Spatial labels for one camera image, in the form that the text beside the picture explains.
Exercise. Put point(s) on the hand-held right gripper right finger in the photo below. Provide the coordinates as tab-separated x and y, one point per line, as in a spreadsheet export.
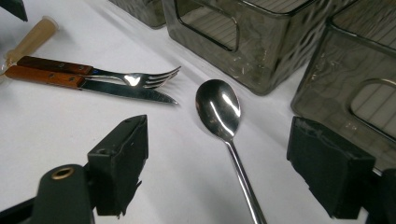
333	168

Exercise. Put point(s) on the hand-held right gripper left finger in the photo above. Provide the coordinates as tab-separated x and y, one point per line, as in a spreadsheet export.
121	165

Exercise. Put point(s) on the translucent grey plastic bin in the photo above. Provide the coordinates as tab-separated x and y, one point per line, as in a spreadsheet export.
264	53
336	77
140	12

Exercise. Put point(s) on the shiny metal spoon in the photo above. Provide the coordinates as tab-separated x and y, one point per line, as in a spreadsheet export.
218	105

